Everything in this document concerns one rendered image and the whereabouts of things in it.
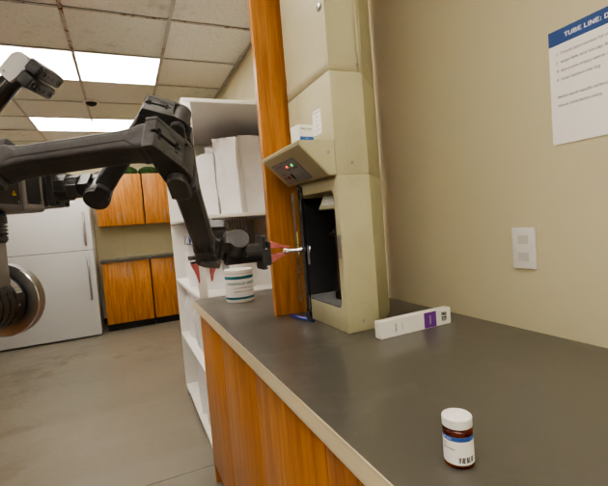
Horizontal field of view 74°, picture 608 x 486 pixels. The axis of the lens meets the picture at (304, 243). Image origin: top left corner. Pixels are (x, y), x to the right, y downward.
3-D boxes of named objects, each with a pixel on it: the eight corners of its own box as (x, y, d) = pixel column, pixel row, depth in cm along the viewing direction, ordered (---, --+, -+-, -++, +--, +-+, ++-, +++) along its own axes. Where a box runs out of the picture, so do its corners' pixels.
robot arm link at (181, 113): (151, 80, 109) (144, 98, 102) (195, 109, 116) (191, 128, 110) (87, 181, 132) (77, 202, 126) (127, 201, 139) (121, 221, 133)
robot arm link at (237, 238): (201, 241, 119) (199, 267, 115) (206, 220, 110) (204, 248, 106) (241, 245, 123) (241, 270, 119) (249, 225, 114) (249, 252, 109)
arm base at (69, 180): (65, 207, 132) (61, 171, 131) (90, 205, 132) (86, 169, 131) (49, 206, 123) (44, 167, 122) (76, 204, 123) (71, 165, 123)
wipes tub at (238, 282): (250, 296, 197) (247, 265, 196) (258, 300, 185) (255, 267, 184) (223, 300, 192) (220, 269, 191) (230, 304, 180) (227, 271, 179)
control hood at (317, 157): (293, 187, 146) (291, 159, 146) (337, 175, 117) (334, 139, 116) (263, 188, 142) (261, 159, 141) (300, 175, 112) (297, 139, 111)
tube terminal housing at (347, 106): (362, 304, 159) (347, 106, 155) (416, 319, 129) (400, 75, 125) (304, 314, 149) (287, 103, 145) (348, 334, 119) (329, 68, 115)
